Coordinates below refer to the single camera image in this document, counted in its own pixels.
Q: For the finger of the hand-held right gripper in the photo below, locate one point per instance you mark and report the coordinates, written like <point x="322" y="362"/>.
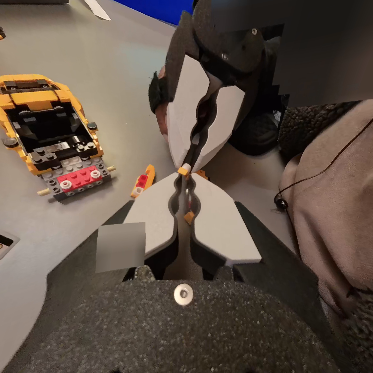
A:
<point x="227" y="116"/>
<point x="183" y="111"/>

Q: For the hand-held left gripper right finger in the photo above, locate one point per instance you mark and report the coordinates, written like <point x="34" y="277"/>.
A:
<point x="227" y="230"/>

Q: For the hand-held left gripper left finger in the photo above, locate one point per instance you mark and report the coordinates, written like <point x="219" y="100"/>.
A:
<point x="154" y="218"/>

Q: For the orange arch lego piece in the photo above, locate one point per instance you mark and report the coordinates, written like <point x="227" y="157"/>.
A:
<point x="144" y="182"/>

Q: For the small orange white lego piece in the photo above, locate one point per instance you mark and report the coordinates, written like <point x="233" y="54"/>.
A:
<point x="184" y="170"/>

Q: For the yellow lego car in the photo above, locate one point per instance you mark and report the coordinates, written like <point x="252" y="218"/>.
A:
<point x="46" y="134"/>

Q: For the small lego parts cluster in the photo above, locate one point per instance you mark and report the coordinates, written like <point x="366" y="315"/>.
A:
<point x="2" y="33"/>

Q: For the blue plastic bin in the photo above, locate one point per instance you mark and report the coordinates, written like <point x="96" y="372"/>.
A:
<point x="157" y="10"/>

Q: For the dark fleece jacket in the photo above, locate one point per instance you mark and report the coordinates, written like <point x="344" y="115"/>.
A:
<point x="315" y="131"/>

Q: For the white paper bags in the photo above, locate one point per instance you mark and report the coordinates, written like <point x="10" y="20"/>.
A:
<point x="96" y="9"/>

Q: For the beige garment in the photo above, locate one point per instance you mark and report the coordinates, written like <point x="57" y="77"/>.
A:
<point x="338" y="221"/>

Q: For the sticker sheet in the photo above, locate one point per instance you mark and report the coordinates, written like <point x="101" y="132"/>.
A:
<point x="7" y="245"/>

